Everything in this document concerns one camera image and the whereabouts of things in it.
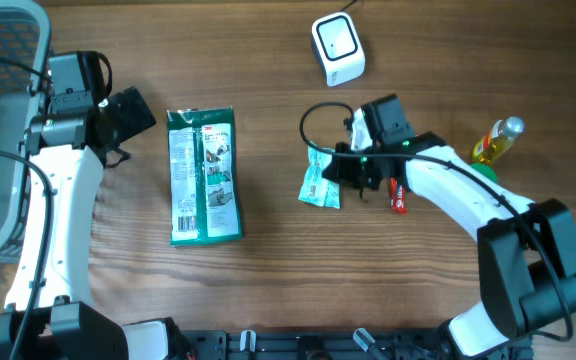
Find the red Nescafe coffee stick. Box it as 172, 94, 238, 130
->
389, 177, 408, 214

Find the light green plastic sachet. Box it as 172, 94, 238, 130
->
298, 147, 341, 209

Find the green 3M gloves package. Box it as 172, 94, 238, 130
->
167, 107, 243, 247

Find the green lid jar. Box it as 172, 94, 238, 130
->
471, 163, 498, 183

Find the yellow oil bottle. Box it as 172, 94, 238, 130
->
470, 116, 524, 166

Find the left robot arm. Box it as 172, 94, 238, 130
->
0, 51, 175, 359

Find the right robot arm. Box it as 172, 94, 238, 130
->
323, 95, 576, 359

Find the white barcode scanner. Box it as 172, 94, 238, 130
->
311, 11, 366, 87

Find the grey plastic mesh basket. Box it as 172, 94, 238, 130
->
0, 0, 51, 263

